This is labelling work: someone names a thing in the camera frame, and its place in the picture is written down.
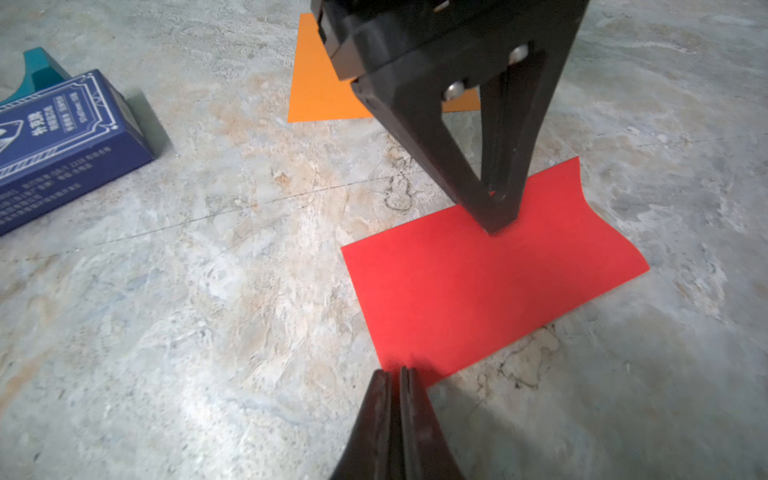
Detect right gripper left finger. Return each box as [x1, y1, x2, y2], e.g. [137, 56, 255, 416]
[330, 369, 397, 480]

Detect teal small block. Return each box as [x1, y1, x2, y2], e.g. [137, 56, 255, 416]
[1, 47, 71, 105]

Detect orange square paper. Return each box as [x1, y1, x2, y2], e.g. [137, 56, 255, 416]
[288, 1, 485, 122]

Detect red square paper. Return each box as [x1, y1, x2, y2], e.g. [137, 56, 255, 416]
[342, 159, 649, 386]

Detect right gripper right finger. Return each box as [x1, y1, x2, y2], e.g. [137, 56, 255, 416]
[399, 367, 465, 480]

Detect blue card box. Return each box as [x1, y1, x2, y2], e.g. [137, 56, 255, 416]
[1, 70, 154, 233]

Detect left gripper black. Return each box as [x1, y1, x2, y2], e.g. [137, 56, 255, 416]
[310, 1, 588, 235]

